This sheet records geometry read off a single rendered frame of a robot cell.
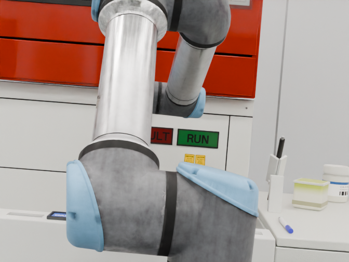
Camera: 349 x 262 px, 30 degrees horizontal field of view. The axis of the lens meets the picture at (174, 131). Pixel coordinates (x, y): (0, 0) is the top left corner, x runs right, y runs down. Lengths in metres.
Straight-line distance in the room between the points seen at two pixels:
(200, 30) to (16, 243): 0.53
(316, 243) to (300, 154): 2.14
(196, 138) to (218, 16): 0.74
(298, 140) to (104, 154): 2.56
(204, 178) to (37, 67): 1.06
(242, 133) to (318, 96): 1.57
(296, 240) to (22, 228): 0.52
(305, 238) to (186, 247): 0.45
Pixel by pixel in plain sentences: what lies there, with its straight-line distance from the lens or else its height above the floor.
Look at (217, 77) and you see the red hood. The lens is 1.79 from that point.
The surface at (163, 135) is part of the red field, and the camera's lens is 1.84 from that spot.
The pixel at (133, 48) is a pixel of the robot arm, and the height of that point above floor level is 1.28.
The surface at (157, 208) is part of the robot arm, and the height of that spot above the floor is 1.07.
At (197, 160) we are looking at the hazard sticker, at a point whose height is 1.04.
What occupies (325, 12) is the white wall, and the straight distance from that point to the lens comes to 3.43.
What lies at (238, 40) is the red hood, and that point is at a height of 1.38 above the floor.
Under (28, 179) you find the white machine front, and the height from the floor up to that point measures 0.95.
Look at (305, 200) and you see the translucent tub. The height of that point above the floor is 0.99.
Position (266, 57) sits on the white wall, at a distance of 3.36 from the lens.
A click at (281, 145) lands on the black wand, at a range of 1.49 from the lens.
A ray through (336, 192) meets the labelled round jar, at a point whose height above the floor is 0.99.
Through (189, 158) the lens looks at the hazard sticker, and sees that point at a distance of 1.85.
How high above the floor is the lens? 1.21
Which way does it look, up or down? 3 degrees down
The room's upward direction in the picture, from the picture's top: 4 degrees clockwise
